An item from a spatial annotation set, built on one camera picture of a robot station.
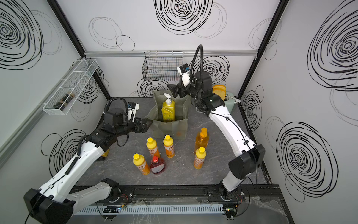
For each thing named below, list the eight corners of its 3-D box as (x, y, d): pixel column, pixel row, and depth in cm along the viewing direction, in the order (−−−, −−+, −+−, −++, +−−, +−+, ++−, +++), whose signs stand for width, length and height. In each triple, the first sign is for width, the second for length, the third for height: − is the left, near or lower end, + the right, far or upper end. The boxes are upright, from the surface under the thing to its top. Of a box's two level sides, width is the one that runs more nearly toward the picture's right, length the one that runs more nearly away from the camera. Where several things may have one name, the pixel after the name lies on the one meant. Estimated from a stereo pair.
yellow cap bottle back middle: (166, 158, 88) (163, 141, 70) (167, 152, 91) (163, 134, 73) (174, 158, 88) (172, 141, 70) (174, 152, 91) (172, 134, 73)
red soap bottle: (154, 174, 82) (148, 163, 67) (155, 167, 85) (149, 155, 70) (164, 174, 82) (160, 163, 67) (165, 167, 85) (161, 155, 70)
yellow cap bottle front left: (142, 176, 82) (131, 162, 64) (143, 168, 85) (133, 153, 67) (150, 176, 82) (142, 162, 64) (151, 168, 85) (143, 153, 67)
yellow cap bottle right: (193, 170, 84) (197, 155, 66) (193, 163, 87) (196, 146, 69) (201, 170, 84) (206, 155, 66) (200, 163, 87) (205, 146, 69)
